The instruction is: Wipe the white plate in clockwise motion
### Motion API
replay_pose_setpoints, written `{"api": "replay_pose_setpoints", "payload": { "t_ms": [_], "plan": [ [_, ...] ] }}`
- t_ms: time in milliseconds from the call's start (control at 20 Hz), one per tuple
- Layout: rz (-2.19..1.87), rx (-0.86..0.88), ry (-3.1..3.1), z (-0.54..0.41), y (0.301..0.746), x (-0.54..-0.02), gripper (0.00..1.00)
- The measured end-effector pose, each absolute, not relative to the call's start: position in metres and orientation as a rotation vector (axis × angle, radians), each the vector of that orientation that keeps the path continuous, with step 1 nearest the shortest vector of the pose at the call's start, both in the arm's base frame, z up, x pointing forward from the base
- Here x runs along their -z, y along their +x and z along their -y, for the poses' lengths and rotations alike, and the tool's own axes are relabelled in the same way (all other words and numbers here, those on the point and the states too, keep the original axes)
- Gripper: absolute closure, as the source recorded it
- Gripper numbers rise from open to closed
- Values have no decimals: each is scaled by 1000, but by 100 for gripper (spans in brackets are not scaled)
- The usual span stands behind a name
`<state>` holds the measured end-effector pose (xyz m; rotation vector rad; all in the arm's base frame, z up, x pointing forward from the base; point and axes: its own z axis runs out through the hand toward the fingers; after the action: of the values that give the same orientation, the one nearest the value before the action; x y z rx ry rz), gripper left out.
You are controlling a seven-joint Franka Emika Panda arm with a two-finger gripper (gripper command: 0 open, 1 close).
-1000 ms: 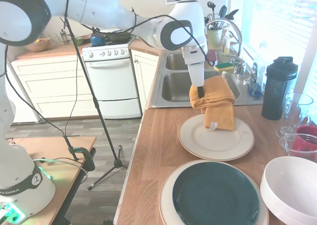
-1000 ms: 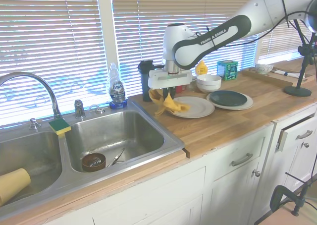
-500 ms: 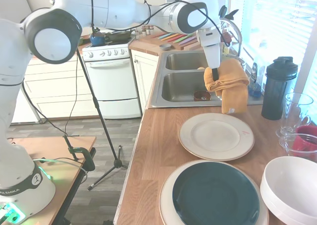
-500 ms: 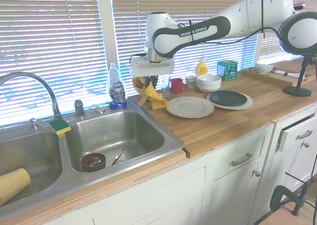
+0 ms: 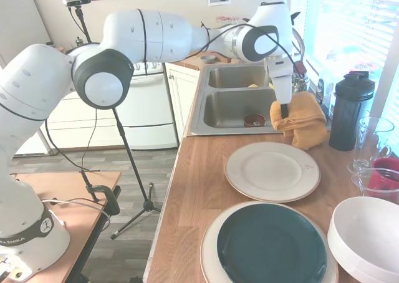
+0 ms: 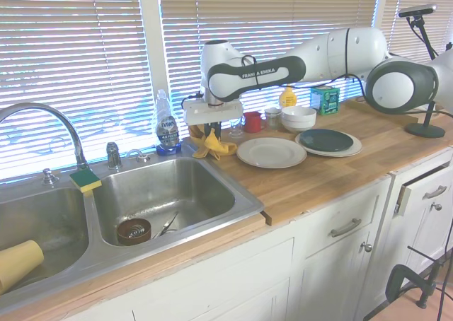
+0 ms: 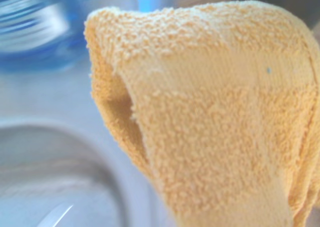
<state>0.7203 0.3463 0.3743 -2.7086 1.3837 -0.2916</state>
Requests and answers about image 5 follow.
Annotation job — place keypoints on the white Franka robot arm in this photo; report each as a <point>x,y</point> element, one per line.
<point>149,36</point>

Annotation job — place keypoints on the white oven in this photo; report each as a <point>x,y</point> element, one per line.
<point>146,108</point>

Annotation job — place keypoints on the stainless steel double sink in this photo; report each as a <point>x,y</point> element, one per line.
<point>230,108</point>

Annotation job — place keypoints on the chrome gooseneck faucet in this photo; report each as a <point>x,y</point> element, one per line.
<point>301,46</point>

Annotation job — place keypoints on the pink rimmed glass container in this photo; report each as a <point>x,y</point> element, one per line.
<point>227,19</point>

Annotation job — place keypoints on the brown bowl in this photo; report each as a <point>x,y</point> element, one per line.
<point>249,121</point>

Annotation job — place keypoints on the black tripod stand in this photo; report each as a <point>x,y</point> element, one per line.
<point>134,167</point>

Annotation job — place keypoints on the red mug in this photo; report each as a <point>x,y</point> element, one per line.
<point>383,177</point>

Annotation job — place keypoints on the white plate under dark plate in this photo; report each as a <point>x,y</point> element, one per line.
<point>209,248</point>

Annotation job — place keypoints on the yellow terry cloth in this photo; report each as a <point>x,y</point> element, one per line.
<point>305,114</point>

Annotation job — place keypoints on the white window blind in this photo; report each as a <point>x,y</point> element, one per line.
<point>358,30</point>

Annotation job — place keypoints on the white corner cabinet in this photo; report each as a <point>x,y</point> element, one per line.
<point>184,89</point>

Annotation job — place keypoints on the empty white gold-rimmed plate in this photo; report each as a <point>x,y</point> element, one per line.
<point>265,170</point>

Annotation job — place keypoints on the red wrist camera mount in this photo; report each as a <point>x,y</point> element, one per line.
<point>300,67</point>

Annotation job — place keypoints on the yellow plastic cup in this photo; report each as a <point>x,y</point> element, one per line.
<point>253,85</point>

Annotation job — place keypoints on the white bowl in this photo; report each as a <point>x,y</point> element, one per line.
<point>343,259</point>
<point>368,220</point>

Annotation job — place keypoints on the clear stemmed glass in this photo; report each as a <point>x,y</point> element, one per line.
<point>374,133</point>

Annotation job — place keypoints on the clear Dawn soap bottle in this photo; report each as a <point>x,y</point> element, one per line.
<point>321,91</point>

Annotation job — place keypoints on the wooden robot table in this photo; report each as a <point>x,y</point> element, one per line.
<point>62,186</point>

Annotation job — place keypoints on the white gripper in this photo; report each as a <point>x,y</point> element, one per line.
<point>282,77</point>

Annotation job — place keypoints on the gray stereo camera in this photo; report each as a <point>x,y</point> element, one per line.
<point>76,2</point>

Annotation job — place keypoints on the dark green plate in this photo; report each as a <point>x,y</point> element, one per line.
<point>271,242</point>

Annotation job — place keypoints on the black C-clamp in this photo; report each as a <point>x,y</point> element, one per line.
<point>112,199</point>

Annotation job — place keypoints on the clear glass cup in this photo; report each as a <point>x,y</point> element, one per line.
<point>358,183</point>

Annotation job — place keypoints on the black shaker bottle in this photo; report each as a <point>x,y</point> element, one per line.
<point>349,114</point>

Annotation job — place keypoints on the metal fork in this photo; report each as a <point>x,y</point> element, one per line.
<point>256,123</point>

